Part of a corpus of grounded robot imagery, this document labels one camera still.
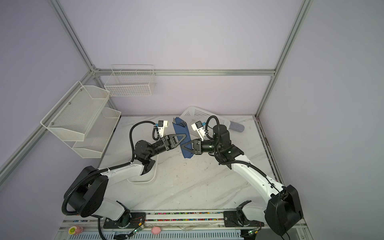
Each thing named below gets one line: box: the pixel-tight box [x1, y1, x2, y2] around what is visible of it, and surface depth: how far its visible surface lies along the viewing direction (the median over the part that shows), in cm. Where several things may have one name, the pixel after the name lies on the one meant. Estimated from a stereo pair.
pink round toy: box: [151, 226, 161, 235], surface depth 71 cm
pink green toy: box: [68, 225, 84, 235], surface depth 69 cm
